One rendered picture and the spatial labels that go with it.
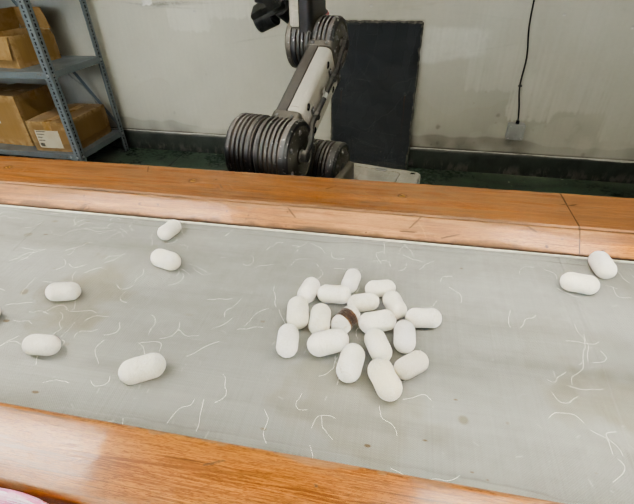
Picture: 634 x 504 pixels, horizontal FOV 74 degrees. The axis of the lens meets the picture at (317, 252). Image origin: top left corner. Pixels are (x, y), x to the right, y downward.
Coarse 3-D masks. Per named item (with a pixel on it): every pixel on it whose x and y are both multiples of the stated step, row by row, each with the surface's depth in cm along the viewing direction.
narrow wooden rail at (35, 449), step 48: (0, 432) 30; (48, 432) 30; (96, 432) 30; (144, 432) 29; (0, 480) 27; (48, 480) 27; (96, 480) 27; (144, 480) 27; (192, 480) 27; (240, 480) 27; (288, 480) 27; (336, 480) 27; (384, 480) 26; (432, 480) 27
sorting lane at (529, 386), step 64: (0, 256) 51; (64, 256) 51; (128, 256) 51; (192, 256) 51; (256, 256) 50; (320, 256) 50; (384, 256) 50; (448, 256) 50; (512, 256) 49; (576, 256) 49; (0, 320) 42; (64, 320) 42; (128, 320) 42; (192, 320) 42; (256, 320) 42; (448, 320) 41; (512, 320) 41; (576, 320) 41; (0, 384) 36; (64, 384) 36; (192, 384) 36; (256, 384) 36; (320, 384) 35; (448, 384) 35; (512, 384) 35; (576, 384) 35; (320, 448) 31; (384, 448) 31; (448, 448) 31; (512, 448) 31; (576, 448) 30
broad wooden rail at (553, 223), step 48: (0, 192) 62; (48, 192) 61; (96, 192) 60; (144, 192) 59; (192, 192) 59; (240, 192) 58; (288, 192) 58; (336, 192) 58; (384, 192) 58; (432, 192) 57; (480, 192) 57; (528, 192) 57; (432, 240) 52; (480, 240) 51; (528, 240) 50; (576, 240) 49; (624, 240) 49
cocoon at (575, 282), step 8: (568, 272) 44; (560, 280) 44; (568, 280) 43; (576, 280) 43; (584, 280) 43; (592, 280) 43; (568, 288) 43; (576, 288) 43; (584, 288) 43; (592, 288) 43
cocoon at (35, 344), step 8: (32, 336) 38; (40, 336) 38; (48, 336) 38; (56, 336) 38; (24, 344) 37; (32, 344) 37; (40, 344) 37; (48, 344) 37; (56, 344) 38; (32, 352) 38; (40, 352) 37; (48, 352) 38; (56, 352) 38
